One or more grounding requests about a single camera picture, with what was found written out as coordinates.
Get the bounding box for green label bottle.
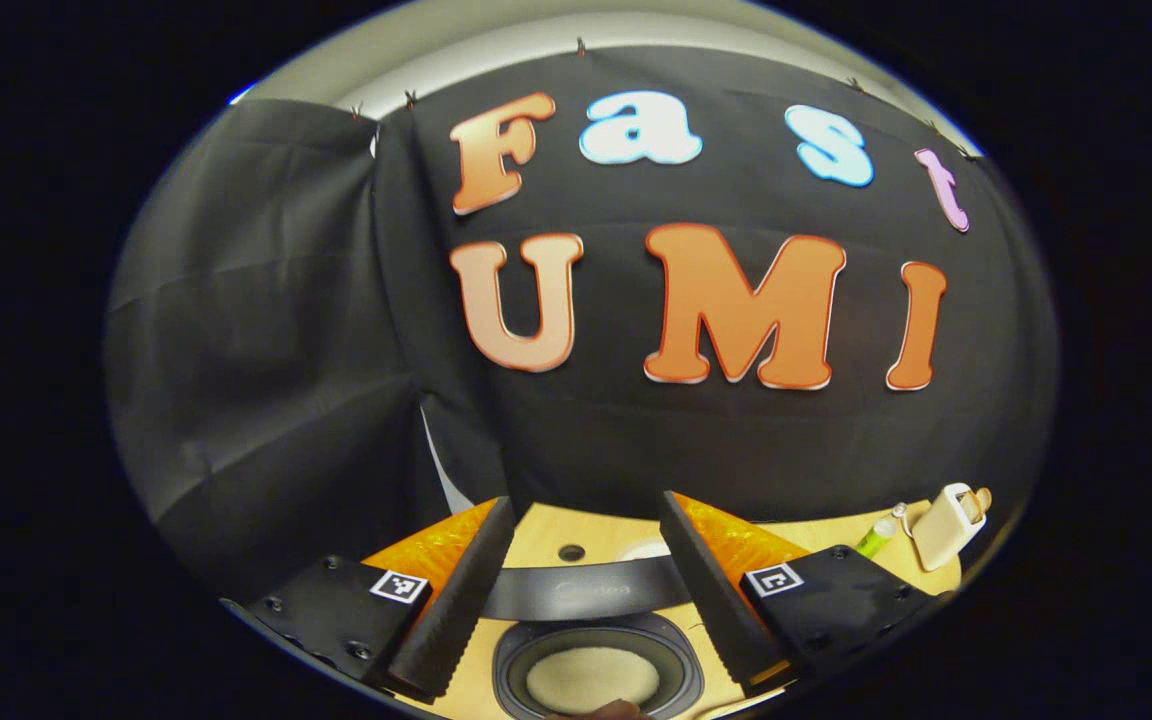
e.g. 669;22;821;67
854;516;899;561

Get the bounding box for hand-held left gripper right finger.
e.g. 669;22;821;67
658;490;942;698

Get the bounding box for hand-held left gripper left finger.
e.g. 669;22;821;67
221;495;517;701

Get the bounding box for black backdrop cloth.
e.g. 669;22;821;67
104;45;1062;601

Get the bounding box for row of black cloth clips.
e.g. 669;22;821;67
348;38;982;161

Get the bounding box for white rice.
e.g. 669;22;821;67
526;646;661;714

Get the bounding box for black rice cooker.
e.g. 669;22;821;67
481;555;707;720

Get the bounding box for white toaster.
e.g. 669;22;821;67
908;483;987;573

